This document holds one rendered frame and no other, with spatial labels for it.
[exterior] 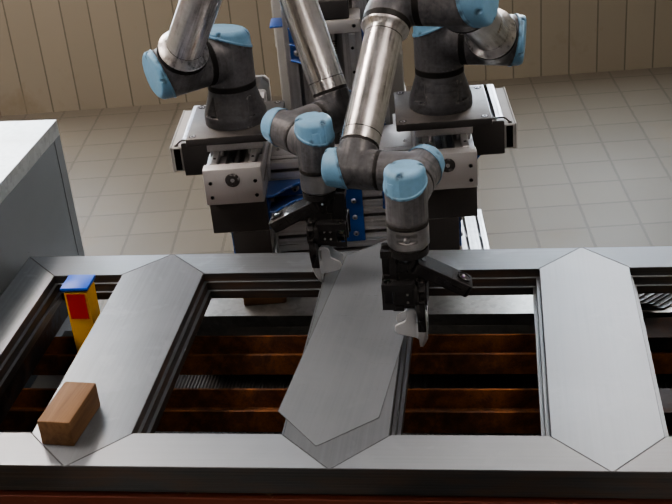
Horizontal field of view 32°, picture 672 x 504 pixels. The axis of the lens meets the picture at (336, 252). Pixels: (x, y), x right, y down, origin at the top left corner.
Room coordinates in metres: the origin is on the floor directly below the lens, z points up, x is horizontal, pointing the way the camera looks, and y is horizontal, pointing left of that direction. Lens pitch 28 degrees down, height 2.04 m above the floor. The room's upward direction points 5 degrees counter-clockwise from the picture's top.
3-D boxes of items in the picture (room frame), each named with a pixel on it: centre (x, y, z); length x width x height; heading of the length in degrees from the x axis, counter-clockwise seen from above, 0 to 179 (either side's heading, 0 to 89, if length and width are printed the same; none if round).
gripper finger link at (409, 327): (1.81, -0.12, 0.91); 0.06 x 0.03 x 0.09; 81
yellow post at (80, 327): (2.17, 0.55, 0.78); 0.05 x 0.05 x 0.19; 81
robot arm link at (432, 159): (1.93, -0.15, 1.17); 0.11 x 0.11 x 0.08; 69
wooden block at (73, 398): (1.67, 0.49, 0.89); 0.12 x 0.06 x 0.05; 166
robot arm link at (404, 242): (1.83, -0.13, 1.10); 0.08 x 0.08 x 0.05
